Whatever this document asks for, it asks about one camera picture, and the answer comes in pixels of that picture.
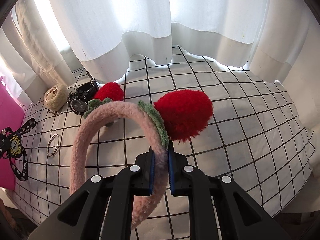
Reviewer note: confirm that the beige curtain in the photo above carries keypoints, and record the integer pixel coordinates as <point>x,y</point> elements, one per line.
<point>32,55</point>

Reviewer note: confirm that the pink fuzzy strawberry headband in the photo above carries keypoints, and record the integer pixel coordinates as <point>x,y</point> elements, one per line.
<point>117,112</point>

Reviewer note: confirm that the white curtain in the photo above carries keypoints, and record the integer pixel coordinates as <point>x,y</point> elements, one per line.
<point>140,17</point>

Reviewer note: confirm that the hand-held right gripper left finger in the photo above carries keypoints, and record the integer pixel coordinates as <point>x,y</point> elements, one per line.
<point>151,173</point>

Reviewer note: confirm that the black wristwatch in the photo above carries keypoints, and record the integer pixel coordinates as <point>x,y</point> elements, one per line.
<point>81,97</point>

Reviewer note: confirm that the white grid-pattern bedsheet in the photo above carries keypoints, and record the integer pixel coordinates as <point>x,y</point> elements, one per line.
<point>225,120</point>

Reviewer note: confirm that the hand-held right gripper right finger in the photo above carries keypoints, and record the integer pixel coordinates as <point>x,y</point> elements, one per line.
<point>172,173</point>

